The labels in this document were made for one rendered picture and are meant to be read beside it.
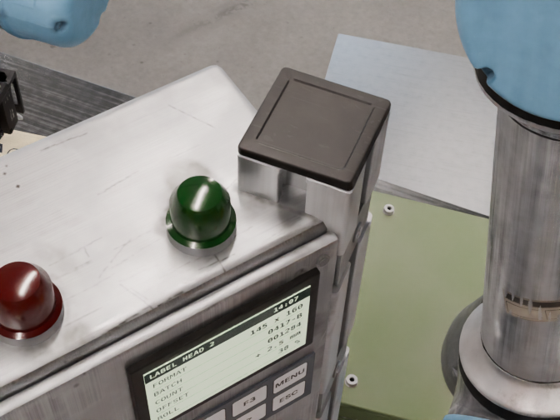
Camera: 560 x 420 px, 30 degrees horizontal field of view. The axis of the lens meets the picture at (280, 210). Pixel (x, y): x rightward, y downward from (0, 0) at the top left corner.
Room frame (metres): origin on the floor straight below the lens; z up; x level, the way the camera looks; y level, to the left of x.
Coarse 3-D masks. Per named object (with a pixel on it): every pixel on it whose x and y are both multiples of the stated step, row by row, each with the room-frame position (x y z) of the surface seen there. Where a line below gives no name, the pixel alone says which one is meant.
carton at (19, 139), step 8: (8, 136) 0.63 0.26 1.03; (16, 136) 0.63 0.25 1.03; (24, 136) 0.63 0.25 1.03; (32, 136) 0.63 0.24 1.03; (40, 136) 0.63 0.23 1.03; (0, 144) 0.62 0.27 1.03; (8, 144) 0.62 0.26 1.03; (16, 144) 0.62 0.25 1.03; (24, 144) 0.62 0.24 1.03; (0, 152) 0.61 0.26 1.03; (8, 152) 0.61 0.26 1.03
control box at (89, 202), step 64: (128, 128) 0.27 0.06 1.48; (192, 128) 0.27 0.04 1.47; (0, 192) 0.23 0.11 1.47; (64, 192) 0.23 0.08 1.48; (128, 192) 0.24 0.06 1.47; (0, 256) 0.20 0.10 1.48; (64, 256) 0.21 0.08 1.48; (128, 256) 0.21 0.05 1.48; (192, 256) 0.21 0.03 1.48; (256, 256) 0.21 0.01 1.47; (320, 256) 0.22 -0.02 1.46; (64, 320) 0.18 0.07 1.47; (128, 320) 0.18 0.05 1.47; (192, 320) 0.19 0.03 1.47; (320, 320) 0.22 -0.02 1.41; (0, 384) 0.15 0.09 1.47; (64, 384) 0.16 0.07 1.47; (128, 384) 0.17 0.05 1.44
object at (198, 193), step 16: (176, 192) 0.22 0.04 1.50; (192, 192) 0.22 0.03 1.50; (208, 192) 0.22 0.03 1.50; (224, 192) 0.22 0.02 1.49; (176, 208) 0.22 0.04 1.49; (192, 208) 0.21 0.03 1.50; (208, 208) 0.21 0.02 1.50; (224, 208) 0.22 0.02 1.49; (176, 224) 0.21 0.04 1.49; (192, 224) 0.21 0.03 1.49; (208, 224) 0.21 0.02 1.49; (224, 224) 0.22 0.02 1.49; (176, 240) 0.21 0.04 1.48; (192, 240) 0.21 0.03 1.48; (208, 240) 0.21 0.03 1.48; (224, 240) 0.21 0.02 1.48
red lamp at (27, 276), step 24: (24, 264) 0.19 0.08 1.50; (0, 288) 0.18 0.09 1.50; (24, 288) 0.18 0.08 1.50; (48, 288) 0.18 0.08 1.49; (0, 312) 0.17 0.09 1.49; (24, 312) 0.17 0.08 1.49; (48, 312) 0.18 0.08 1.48; (0, 336) 0.17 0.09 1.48; (24, 336) 0.17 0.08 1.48; (48, 336) 0.17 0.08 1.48
